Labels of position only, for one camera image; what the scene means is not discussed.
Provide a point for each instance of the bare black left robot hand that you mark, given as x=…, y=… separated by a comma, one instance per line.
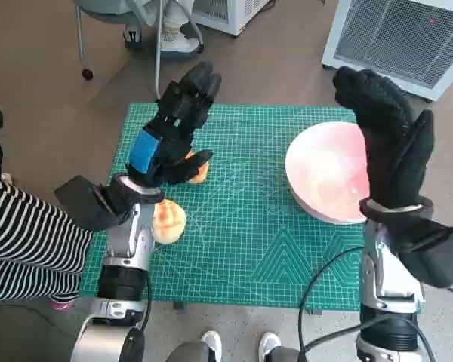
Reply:
x=173, y=124

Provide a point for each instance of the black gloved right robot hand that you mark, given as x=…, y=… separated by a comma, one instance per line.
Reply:
x=385, y=151

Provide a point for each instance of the oblong toy bread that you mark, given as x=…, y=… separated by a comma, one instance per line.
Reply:
x=200, y=175

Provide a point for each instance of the pink bowl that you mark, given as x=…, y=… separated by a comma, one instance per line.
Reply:
x=324, y=169

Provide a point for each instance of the round scored toy bread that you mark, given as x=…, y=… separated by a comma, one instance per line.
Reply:
x=170, y=222

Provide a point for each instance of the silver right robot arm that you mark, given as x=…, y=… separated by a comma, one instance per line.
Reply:
x=381, y=279

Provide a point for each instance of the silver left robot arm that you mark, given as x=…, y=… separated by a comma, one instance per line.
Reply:
x=130, y=241

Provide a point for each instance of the silver metal leg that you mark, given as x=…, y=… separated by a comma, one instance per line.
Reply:
x=158, y=56

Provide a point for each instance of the person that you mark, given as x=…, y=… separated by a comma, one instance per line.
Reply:
x=30, y=234
x=211, y=343
x=173, y=37

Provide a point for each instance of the large white mesh cabinet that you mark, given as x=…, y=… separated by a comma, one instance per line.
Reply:
x=400, y=37

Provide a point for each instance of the small white cabinet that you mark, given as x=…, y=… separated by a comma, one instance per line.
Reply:
x=234, y=19

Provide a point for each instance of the green cutting mat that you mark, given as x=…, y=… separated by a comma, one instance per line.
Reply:
x=241, y=226

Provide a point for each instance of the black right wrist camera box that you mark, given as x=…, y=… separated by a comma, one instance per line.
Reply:
x=434, y=252

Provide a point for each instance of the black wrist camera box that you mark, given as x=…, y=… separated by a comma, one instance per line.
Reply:
x=434, y=252
x=87, y=207

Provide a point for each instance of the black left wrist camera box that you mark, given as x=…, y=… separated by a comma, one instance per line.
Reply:
x=87, y=207

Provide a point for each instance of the small black table bracket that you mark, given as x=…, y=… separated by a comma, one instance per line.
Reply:
x=179, y=306

